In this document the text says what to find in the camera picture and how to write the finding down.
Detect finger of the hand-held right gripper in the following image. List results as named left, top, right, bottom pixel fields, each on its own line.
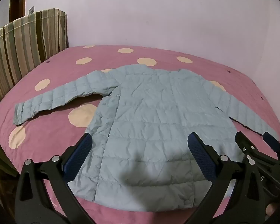
left=263, top=132, right=280, bottom=166
left=235, top=132, right=262, bottom=161

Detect light blue puffer jacket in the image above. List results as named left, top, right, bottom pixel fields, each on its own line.
left=13, top=65, right=279, bottom=213

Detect person's right hand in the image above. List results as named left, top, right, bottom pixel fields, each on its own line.
left=265, top=203, right=280, bottom=218

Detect striped headboard cushion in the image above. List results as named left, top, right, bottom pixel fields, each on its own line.
left=0, top=9, right=69, bottom=110

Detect pink polka dot bed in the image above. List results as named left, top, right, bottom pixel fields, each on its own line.
left=0, top=45, right=280, bottom=224

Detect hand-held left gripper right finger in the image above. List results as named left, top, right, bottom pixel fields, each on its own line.
left=187, top=132, right=265, bottom=224

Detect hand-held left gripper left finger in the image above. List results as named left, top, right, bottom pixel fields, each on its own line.
left=15, top=133, right=94, bottom=224

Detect brown wooden door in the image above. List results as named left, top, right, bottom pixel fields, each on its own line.
left=9, top=0, right=29, bottom=23

